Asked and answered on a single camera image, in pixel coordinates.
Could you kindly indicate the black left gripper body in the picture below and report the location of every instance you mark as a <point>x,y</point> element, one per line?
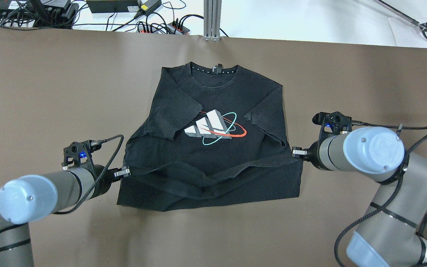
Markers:
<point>104,180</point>

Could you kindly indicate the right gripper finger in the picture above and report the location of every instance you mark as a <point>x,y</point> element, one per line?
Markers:
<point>299,152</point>

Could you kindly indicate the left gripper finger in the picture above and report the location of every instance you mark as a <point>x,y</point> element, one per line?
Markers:
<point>121,173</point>

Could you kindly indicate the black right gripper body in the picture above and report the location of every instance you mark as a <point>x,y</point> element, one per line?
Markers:
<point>313,152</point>

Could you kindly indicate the black printed t-shirt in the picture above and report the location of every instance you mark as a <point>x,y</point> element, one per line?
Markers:
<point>210,140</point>

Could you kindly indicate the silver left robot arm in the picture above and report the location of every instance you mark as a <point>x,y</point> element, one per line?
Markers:
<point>33,197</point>

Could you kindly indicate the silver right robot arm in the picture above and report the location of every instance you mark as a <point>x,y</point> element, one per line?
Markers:
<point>388,236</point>

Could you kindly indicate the orange grey power strip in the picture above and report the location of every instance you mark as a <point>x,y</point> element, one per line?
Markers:
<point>176,28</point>

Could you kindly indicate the black power adapter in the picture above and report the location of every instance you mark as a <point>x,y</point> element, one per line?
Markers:
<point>147,8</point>

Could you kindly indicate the metal grabber tool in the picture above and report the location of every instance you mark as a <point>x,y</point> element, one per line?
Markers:
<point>411,20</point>

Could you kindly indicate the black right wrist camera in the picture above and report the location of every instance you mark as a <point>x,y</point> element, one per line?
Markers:
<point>334,123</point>

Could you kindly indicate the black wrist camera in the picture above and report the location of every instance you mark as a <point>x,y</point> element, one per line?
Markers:
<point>79,154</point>
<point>334,123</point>

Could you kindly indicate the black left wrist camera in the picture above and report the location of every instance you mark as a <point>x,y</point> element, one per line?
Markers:
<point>79,154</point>

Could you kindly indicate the aluminium frame post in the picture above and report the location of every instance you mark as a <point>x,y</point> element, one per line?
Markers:
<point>211,21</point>

